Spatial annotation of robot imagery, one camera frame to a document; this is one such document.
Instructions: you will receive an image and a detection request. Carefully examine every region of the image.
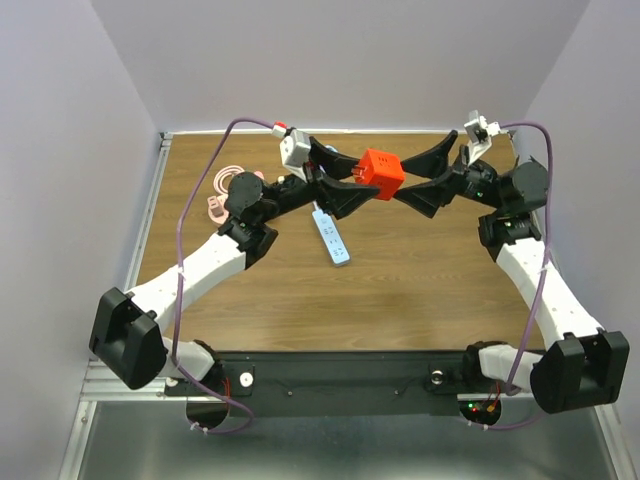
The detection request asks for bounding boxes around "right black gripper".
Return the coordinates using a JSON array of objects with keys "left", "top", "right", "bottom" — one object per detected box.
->
[{"left": 391, "top": 129, "right": 506, "bottom": 217}]

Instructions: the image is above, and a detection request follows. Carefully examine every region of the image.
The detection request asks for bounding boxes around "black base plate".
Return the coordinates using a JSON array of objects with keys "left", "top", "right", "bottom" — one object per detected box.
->
[{"left": 164, "top": 349, "right": 521, "bottom": 419}]

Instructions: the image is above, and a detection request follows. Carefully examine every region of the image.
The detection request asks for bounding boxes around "purple cable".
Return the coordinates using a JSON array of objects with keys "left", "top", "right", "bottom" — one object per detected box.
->
[
  {"left": 169, "top": 117, "right": 281, "bottom": 436},
  {"left": 479, "top": 119, "right": 556, "bottom": 431}
]

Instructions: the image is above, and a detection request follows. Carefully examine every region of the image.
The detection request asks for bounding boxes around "blue power strip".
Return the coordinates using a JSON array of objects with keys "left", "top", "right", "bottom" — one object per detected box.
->
[{"left": 312, "top": 209, "right": 351, "bottom": 267}]

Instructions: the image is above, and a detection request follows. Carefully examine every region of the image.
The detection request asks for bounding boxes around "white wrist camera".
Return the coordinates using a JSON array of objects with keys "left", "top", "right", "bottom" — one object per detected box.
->
[
  {"left": 464, "top": 110, "right": 501, "bottom": 165},
  {"left": 272, "top": 122, "right": 311, "bottom": 182}
]

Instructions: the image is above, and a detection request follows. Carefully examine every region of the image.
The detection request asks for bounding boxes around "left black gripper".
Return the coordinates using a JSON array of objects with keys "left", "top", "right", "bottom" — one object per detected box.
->
[{"left": 258, "top": 137, "right": 381, "bottom": 225}]

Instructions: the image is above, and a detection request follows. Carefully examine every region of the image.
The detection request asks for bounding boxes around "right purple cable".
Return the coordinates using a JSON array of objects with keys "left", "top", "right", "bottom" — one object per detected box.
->
[{"left": 479, "top": 119, "right": 556, "bottom": 431}]

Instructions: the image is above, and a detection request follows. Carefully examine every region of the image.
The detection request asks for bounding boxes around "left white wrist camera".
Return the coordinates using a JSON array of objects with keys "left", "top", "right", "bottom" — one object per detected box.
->
[{"left": 272, "top": 122, "right": 311, "bottom": 182}]

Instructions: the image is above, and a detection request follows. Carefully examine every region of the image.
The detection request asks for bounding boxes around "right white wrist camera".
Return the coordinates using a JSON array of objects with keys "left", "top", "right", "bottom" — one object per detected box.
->
[{"left": 464, "top": 110, "right": 501, "bottom": 165}]

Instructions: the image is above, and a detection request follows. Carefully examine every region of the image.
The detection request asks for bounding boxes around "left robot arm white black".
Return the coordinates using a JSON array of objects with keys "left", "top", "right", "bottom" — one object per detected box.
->
[{"left": 89, "top": 130, "right": 380, "bottom": 394}]

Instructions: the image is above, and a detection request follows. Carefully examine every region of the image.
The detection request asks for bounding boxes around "aluminium rail frame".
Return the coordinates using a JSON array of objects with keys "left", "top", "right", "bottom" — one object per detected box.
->
[{"left": 70, "top": 135, "right": 618, "bottom": 479}]

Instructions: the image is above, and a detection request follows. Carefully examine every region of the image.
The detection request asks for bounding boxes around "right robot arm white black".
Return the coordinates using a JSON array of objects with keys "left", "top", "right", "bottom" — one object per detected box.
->
[{"left": 394, "top": 132, "right": 630, "bottom": 414}]

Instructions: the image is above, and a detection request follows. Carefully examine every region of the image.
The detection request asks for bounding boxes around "red cube socket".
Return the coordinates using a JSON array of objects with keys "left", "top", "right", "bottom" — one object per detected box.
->
[{"left": 352, "top": 149, "right": 406, "bottom": 201}]

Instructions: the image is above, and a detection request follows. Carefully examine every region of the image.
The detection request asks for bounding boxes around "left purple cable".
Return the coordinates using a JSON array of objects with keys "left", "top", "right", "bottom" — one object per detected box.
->
[{"left": 169, "top": 117, "right": 281, "bottom": 436}]

